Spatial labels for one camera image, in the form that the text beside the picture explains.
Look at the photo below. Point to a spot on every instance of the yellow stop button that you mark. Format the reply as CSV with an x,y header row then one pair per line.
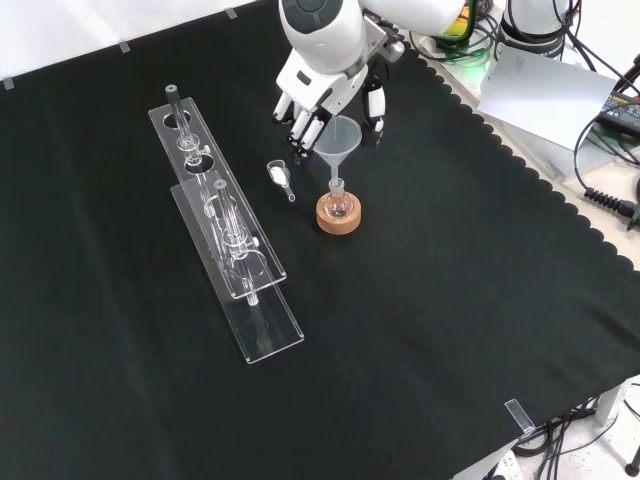
x,y
457,27

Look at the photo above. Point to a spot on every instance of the grey tape piece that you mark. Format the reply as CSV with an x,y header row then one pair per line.
x,y
230,13
7,83
124,47

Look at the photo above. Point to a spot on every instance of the translucent plastic funnel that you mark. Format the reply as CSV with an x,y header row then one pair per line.
x,y
342,145

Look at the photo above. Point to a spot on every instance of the clear funnel stand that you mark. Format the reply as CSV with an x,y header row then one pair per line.
x,y
235,260

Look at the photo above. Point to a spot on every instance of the clear tape strip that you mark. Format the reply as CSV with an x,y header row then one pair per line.
x,y
519,415

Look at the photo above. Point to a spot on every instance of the black power adapter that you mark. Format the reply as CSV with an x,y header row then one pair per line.
x,y
624,107

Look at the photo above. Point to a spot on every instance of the round-bottom glass flask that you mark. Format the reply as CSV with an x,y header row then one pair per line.
x,y
337,204

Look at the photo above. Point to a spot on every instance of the glass weighing funnel with powder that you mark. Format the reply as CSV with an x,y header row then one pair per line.
x,y
278,174

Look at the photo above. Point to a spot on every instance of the black cloth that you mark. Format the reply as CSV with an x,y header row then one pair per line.
x,y
400,310

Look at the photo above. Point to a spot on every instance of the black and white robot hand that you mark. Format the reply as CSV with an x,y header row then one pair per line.
x,y
315,90

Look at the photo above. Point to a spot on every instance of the grey table leg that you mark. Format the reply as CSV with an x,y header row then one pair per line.
x,y
607,405

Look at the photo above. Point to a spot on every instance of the white power strip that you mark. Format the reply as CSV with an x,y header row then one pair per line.
x,y
505,465

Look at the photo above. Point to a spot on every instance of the pale board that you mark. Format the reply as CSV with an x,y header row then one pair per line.
x,y
542,97

